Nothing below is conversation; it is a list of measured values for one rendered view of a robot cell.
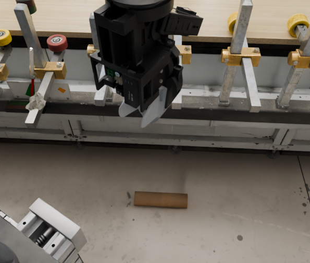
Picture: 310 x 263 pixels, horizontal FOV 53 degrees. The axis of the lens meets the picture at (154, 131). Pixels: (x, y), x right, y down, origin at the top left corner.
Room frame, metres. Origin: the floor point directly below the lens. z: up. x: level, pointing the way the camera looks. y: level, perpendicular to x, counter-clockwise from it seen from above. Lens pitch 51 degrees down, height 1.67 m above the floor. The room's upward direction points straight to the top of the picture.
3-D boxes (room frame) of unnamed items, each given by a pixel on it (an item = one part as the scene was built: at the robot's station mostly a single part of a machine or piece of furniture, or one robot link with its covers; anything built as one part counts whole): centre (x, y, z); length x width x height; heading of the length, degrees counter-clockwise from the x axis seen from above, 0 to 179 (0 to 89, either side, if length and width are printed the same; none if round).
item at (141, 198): (0.82, -0.04, 0.04); 0.30 x 0.08 x 0.08; 87
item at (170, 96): (0.31, -0.01, 1.40); 0.05 x 0.02 x 0.09; 56
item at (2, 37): (1.15, 0.66, 0.85); 0.08 x 0.08 x 0.11
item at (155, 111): (0.30, 0.00, 1.35); 0.06 x 0.03 x 0.09; 146
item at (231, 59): (0.95, -0.32, 0.95); 0.13 x 0.06 x 0.05; 87
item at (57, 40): (1.11, 0.41, 0.85); 0.08 x 0.08 x 0.11
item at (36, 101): (0.79, 0.43, 0.87); 0.09 x 0.07 x 0.02; 177
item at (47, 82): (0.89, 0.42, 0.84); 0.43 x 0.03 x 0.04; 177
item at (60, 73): (0.99, 0.43, 0.85); 0.13 x 0.06 x 0.05; 87
